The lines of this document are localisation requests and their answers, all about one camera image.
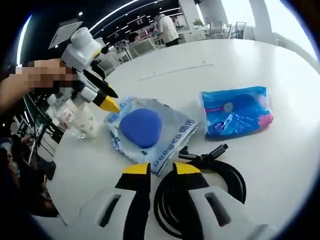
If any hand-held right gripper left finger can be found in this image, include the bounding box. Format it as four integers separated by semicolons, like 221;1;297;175
79;162;152;240

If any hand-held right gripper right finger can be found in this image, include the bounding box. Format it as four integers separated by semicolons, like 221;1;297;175
172;161;253;240

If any white paper cup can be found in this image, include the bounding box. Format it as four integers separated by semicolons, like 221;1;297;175
73;101;98;140

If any clear plastic water bottle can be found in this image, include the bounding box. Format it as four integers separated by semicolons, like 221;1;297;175
47;97;83;138

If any black cable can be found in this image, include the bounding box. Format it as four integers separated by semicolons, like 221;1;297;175
152;143;247;240

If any clear bag with blue sponge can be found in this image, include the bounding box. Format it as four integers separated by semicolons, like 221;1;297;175
104;94;200;176

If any blue tissue packet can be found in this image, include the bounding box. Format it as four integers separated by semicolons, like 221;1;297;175
201;86;275;140

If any ceiling air vent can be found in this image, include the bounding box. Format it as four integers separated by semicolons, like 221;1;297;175
48;21;83;50

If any white power strip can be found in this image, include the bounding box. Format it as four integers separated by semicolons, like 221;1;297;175
138;61;216;81

